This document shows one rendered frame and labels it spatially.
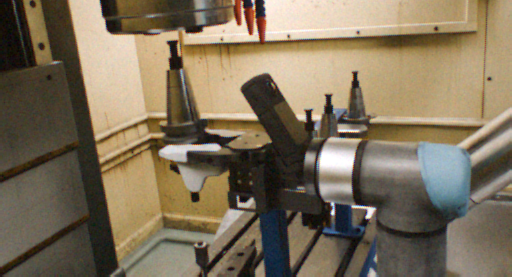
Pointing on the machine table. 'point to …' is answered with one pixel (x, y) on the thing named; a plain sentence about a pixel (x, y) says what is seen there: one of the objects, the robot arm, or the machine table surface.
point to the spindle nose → (164, 9)
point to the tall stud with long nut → (201, 256)
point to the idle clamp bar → (242, 266)
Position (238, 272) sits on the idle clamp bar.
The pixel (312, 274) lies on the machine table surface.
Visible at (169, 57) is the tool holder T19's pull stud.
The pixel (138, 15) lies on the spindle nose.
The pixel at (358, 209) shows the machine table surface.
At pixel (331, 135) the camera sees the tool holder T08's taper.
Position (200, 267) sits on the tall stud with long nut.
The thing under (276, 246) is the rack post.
